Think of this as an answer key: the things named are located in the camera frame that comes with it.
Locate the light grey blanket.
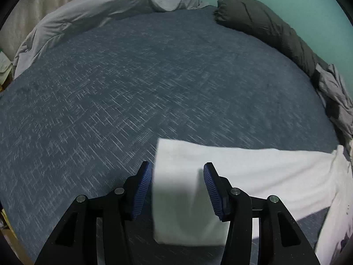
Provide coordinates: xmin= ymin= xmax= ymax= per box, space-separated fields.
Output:
xmin=12 ymin=0 xmax=209 ymax=79

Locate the dark grey rolled duvet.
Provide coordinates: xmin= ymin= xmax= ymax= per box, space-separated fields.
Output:
xmin=214 ymin=0 xmax=330 ymax=78

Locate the white t-shirt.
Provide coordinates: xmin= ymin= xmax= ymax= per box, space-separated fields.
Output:
xmin=152 ymin=138 xmax=338 ymax=247

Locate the white printed cloth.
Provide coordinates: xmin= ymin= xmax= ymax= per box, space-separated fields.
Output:
xmin=316 ymin=145 xmax=353 ymax=265

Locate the light grey crumpled garment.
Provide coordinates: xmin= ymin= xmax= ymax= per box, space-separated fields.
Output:
xmin=313 ymin=63 xmax=353 ymax=140

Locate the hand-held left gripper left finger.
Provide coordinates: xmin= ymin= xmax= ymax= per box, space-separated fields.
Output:
xmin=34 ymin=161 xmax=153 ymax=265

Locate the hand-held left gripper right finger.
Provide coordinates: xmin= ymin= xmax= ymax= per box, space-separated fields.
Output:
xmin=203 ymin=162 xmax=322 ymax=265

